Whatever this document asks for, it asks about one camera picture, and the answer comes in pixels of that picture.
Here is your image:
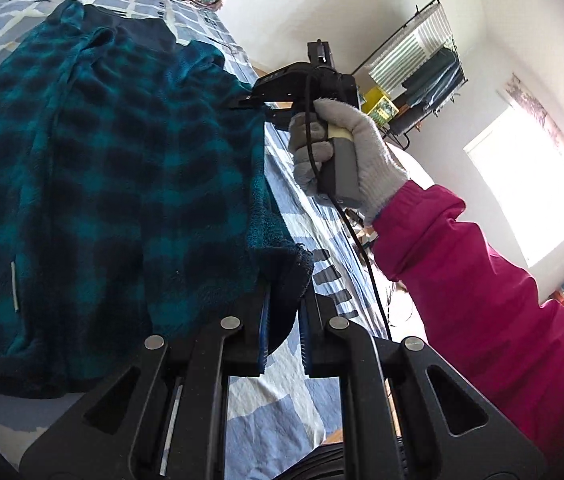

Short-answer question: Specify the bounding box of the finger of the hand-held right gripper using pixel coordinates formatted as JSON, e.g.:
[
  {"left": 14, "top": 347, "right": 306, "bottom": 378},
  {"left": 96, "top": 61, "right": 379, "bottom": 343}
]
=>
[
  {"left": 227, "top": 94, "right": 270, "bottom": 110},
  {"left": 262, "top": 109, "right": 295, "bottom": 129}
]

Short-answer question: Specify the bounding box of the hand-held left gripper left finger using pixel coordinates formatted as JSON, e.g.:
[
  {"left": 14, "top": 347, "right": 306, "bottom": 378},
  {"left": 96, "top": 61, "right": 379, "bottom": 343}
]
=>
[{"left": 19, "top": 285, "right": 275, "bottom": 480}]

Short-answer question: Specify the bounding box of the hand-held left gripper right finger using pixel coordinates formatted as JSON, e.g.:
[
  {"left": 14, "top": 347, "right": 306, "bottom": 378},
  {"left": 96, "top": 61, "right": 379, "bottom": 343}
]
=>
[{"left": 298, "top": 290, "right": 547, "bottom": 480}]

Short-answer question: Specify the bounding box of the teal plaid fleece jacket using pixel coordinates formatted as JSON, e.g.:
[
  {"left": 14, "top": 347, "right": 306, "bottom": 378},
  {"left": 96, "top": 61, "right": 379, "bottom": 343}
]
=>
[{"left": 0, "top": 0, "right": 313, "bottom": 401}]

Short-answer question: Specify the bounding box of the person's right forearm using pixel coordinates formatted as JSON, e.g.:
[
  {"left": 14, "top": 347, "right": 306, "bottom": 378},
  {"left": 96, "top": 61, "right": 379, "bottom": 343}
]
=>
[{"left": 369, "top": 180, "right": 564, "bottom": 461}]

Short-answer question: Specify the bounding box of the black metal clothes rack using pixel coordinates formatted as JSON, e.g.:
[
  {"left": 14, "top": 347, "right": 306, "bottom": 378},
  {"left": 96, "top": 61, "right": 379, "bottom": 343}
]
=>
[{"left": 352, "top": 0, "right": 467, "bottom": 151}]

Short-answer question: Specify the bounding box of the person's right hand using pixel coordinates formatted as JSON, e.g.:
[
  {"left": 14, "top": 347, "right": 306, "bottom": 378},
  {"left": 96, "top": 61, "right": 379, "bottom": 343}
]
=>
[{"left": 288, "top": 98, "right": 409, "bottom": 226}]

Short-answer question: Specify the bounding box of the bed with blue checked sheet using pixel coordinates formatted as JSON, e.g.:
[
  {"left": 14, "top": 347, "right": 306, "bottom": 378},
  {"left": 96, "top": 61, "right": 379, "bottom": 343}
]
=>
[{"left": 0, "top": 0, "right": 432, "bottom": 463}]

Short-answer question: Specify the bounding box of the yellow box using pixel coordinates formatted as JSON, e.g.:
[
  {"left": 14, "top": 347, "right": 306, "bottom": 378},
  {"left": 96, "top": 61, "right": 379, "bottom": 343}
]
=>
[{"left": 362, "top": 86, "right": 400, "bottom": 126}]

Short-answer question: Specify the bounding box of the white striped hanging cloth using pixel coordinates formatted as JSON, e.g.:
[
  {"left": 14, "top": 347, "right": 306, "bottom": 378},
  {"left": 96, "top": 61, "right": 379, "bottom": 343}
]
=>
[{"left": 368, "top": 4, "right": 455, "bottom": 93}]

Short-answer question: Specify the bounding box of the dark blue hanging garment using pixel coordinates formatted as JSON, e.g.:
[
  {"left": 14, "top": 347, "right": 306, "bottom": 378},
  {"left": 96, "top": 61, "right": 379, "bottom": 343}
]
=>
[{"left": 402, "top": 67, "right": 462, "bottom": 111}]

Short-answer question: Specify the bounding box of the dark green hanging garment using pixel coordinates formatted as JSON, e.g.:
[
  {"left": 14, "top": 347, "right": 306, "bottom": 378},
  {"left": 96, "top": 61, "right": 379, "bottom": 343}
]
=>
[{"left": 426, "top": 47, "right": 463, "bottom": 86}]

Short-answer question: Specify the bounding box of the floral curtain valance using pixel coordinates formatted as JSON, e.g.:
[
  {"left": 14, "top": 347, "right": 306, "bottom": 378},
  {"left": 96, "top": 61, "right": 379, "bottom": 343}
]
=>
[{"left": 504, "top": 72, "right": 564, "bottom": 226}]

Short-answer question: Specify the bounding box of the window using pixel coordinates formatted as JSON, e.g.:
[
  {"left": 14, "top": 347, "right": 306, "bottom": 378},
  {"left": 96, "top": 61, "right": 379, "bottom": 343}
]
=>
[{"left": 463, "top": 105, "right": 564, "bottom": 268}]

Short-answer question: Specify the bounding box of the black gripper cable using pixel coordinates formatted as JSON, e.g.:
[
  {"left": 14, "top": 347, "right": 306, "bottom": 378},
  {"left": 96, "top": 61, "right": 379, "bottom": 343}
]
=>
[{"left": 304, "top": 72, "right": 395, "bottom": 346}]

